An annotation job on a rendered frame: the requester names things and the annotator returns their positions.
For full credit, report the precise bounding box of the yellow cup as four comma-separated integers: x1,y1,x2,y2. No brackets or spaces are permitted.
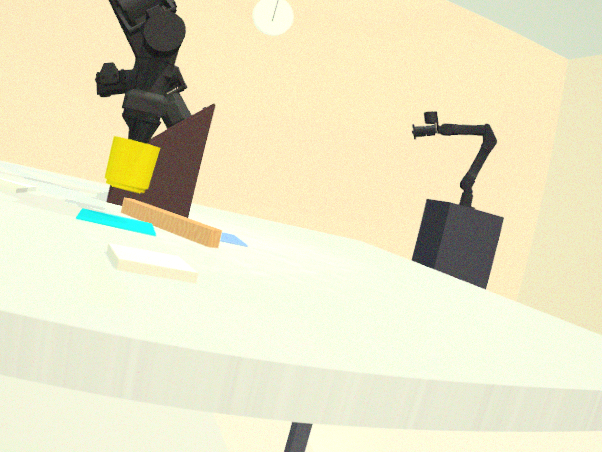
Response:
104,136,160,193

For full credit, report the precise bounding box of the tan wooden bar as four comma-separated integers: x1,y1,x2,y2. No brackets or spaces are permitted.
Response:
121,198,222,248

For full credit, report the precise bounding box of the cream flat bar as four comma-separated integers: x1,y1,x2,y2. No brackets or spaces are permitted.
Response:
107,243,199,284

